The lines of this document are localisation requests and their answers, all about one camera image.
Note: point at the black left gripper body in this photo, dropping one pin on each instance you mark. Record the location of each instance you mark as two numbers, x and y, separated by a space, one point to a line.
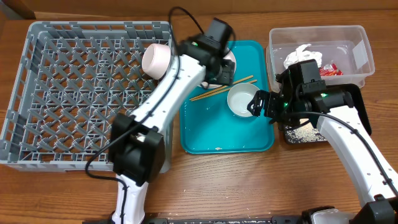
224 72

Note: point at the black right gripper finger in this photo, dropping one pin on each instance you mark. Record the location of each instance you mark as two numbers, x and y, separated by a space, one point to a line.
257 99
254 109

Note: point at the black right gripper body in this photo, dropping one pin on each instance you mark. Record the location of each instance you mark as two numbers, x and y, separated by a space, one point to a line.
265 104

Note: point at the grey bowl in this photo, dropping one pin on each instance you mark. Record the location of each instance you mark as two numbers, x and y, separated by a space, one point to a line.
238 98

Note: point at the large white plate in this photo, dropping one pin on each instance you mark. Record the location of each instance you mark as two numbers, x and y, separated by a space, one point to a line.
205 85

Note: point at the wooden chopstick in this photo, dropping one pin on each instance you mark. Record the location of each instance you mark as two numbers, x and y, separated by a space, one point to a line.
234 83
213 93

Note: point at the white paper napkin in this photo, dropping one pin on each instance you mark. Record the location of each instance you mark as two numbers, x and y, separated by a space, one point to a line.
301 54

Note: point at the red strawberry cake wrapper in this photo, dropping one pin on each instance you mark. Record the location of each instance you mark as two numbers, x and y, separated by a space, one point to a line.
330 70

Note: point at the pink shallow bowl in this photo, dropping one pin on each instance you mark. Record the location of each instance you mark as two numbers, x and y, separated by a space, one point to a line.
155 60

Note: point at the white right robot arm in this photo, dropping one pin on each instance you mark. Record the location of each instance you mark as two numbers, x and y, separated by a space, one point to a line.
333 110

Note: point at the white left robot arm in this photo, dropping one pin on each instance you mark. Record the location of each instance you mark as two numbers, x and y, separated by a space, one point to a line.
137 148

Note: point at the clear plastic waste bin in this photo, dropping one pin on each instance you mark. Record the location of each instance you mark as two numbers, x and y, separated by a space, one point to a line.
345 47

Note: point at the spilled white rice grains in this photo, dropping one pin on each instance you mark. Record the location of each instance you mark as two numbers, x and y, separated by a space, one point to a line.
305 134

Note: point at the black tray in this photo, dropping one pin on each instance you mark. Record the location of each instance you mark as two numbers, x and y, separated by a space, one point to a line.
358 104

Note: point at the teal plastic tray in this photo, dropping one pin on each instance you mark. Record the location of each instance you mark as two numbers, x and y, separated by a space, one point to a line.
208 126

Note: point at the grey dish rack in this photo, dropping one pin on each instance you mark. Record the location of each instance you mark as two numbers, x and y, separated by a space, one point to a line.
72 81

